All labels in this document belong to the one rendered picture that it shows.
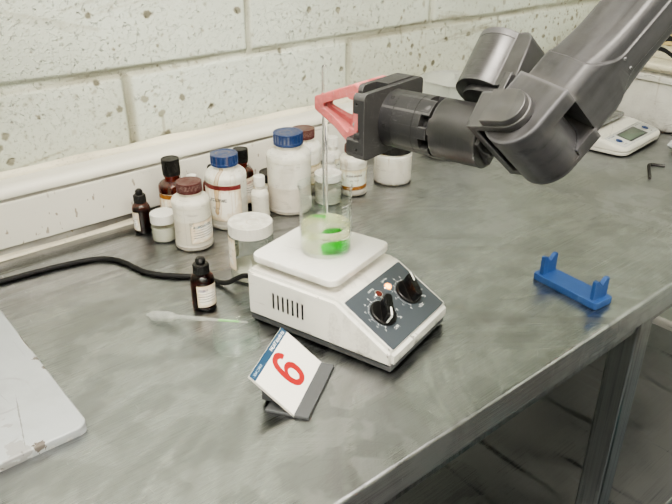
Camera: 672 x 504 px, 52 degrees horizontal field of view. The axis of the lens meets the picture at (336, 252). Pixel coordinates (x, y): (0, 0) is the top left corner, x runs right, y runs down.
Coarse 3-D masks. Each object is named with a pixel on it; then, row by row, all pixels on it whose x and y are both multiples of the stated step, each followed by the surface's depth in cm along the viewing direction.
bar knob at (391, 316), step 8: (384, 296) 75; (376, 304) 75; (384, 304) 75; (392, 304) 74; (376, 312) 75; (384, 312) 74; (392, 312) 73; (376, 320) 74; (384, 320) 74; (392, 320) 75
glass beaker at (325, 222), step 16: (320, 176) 80; (336, 176) 80; (304, 192) 79; (320, 192) 81; (336, 192) 80; (304, 208) 76; (320, 208) 75; (336, 208) 75; (304, 224) 77; (320, 224) 76; (336, 224) 76; (304, 240) 78; (320, 240) 77; (336, 240) 77; (320, 256) 78; (336, 256) 78
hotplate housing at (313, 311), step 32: (384, 256) 83; (256, 288) 80; (288, 288) 77; (320, 288) 76; (352, 288) 76; (288, 320) 79; (320, 320) 76; (352, 320) 73; (352, 352) 76; (384, 352) 72
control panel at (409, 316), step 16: (384, 272) 80; (400, 272) 81; (368, 288) 77; (384, 288) 78; (352, 304) 74; (368, 304) 75; (400, 304) 78; (416, 304) 79; (432, 304) 80; (368, 320) 74; (400, 320) 76; (416, 320) 77; (384, 336) 73; (400, 336) 74
